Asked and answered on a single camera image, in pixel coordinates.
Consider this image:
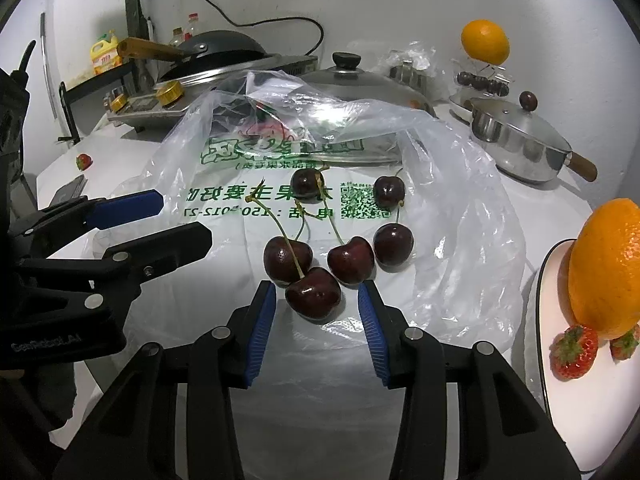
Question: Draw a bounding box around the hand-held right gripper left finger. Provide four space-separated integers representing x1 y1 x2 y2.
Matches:
52 280 278 480

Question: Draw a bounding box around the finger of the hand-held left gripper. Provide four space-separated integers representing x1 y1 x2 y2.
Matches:
7 189 165 257
15 221 213 312

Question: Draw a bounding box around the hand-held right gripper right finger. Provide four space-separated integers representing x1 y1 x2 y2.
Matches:
357 279 583 480

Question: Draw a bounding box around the dark red cherry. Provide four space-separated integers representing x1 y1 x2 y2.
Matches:
327 236 376 287
373 175 406 209
373 223 415 267
263 236 314 283
291 167 326 203
285 267 343 322

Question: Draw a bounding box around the clear printed plastic bag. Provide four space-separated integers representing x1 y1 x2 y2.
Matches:
92 69 528 480

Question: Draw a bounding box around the white round plate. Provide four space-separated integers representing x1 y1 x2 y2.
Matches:
522 237 640 473

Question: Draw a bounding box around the large orange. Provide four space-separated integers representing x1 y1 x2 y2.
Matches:
567 198 640 341

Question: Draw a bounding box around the grey flat object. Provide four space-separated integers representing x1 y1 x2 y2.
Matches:
52 175 87 203

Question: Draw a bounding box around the black metal rack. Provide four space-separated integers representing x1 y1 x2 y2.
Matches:
57 62 136 143

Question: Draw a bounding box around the steel induction cooker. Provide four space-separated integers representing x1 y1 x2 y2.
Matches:
106 55 319 131

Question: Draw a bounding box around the yellow detergent bottle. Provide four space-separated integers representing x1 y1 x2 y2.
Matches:
90 30 123 77

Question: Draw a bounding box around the black umbrella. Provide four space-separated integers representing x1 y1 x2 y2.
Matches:
135 0 157 91

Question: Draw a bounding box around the small steel pot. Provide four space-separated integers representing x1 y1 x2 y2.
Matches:
469 110 598 185

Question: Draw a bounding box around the small white plate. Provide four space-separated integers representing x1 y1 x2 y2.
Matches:
447 92 476 123

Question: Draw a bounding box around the large steel domed lid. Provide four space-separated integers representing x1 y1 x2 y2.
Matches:
295 51 436 116

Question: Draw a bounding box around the small steel pot lid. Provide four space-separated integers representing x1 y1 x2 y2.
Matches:
470 91 573 157

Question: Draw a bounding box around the steel seasoning jar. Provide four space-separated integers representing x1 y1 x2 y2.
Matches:
390 62 431 91

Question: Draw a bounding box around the clear box of cherries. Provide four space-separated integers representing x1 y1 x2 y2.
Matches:
452 57 516 98

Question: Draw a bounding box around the crumpled clear plastic bag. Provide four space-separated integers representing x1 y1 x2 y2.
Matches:
377 40 453 103

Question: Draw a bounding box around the orange with stem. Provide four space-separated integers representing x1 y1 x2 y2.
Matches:
460 19 511 66

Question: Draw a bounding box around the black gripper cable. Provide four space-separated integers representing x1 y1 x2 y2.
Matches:
12 40 38 81

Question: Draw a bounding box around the black wok with wooden handle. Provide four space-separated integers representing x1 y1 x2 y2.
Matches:
117 30 268 78

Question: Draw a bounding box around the black cooker power cable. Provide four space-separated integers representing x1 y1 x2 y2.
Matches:
170 0 326 56

